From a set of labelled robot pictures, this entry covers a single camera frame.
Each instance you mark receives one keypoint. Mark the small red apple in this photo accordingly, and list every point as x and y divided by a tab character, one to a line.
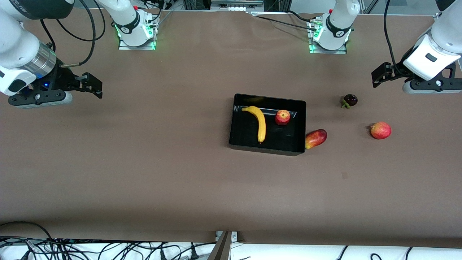
282	117

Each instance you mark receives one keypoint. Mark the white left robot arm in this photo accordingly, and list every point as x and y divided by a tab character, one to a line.
444	39

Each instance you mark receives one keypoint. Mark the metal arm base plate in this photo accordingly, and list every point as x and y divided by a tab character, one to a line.
126	47
325	52

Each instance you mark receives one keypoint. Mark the aluminium frame profile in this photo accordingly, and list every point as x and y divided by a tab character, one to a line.
437	15

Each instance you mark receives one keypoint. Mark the black plastic tray box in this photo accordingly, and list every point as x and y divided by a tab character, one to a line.
245	139

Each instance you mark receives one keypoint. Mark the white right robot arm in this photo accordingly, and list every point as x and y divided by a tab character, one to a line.
14	39

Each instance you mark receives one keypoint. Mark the white power strip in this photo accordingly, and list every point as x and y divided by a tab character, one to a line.
236	7

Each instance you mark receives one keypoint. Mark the grey metal pole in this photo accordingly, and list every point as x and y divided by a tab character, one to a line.
221	251

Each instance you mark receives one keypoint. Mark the metal table edge bracket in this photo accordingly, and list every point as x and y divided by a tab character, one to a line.
234	236

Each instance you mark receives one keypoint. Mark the yellow banana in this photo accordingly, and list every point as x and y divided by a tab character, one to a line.
261	126

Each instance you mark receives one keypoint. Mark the red yellow mango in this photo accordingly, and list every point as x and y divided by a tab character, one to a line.
316	139

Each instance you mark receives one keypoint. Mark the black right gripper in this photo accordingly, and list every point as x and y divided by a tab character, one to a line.
64	80

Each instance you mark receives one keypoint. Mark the dark purple mangosteen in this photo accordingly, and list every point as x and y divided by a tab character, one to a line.
351	99

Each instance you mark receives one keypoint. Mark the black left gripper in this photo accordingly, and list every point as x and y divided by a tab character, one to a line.
398	70

